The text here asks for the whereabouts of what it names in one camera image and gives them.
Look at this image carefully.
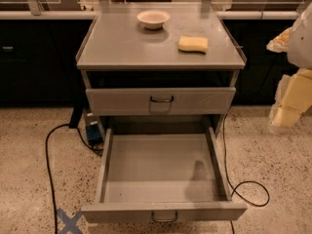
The blue power box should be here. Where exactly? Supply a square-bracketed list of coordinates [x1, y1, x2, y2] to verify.
[84, 109, 103, 145]

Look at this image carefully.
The white ceramic bowl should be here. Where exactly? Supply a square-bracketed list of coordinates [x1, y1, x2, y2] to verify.
[136, 10, 171, 30]

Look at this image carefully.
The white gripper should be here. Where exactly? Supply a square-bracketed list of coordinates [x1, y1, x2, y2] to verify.
[268, 69, 312, 135]

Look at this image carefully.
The yellow sponge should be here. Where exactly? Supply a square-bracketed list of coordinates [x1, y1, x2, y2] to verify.
[177, 36, 209, 54]

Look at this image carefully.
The grey top drawer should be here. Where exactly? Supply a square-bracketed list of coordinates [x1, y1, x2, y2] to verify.
[86, 87, 236, 116]

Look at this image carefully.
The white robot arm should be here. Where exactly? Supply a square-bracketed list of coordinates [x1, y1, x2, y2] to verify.
[266, 4, 312, 134]

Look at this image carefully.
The black cable left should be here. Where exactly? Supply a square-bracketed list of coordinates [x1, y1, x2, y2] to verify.
[44, 123, 104, 234]

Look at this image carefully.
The dark lab bench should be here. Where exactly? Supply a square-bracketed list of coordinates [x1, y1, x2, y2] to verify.
[0, 19, 297, 107]

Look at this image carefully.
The grey drawer cabinet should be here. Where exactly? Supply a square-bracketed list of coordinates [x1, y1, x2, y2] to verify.
[77, 3, 245, 141]

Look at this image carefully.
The blue tape cross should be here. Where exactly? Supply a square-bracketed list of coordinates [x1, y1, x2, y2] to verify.
[57, 209, 83, 234]

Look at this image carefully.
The grey drawer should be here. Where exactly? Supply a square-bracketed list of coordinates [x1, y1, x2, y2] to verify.
[82, 129, 247, 223]
[86, 87, 236, 116]

